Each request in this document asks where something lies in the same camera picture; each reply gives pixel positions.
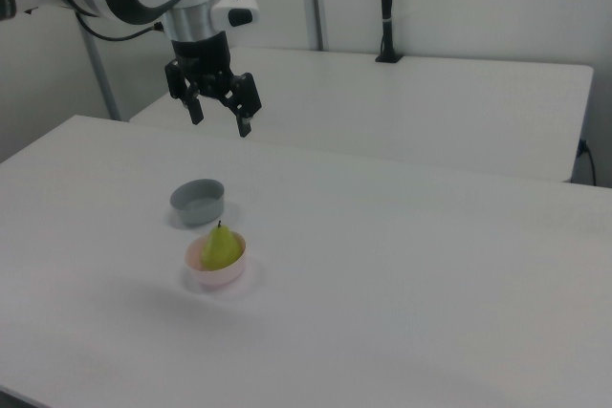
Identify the pink plastic bowl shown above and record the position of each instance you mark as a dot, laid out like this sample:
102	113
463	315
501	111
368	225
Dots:
217	279

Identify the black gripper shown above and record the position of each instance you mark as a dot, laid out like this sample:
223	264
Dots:
203	57

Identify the grey plastic bowl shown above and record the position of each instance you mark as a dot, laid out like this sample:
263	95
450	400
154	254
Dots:
201	212

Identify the white side table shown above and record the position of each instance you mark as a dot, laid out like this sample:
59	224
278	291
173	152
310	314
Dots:
430	107

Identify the black camera stand pole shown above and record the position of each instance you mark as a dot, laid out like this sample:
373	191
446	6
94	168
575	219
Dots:
386	6

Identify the green pear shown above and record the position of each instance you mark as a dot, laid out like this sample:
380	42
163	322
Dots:
220	248

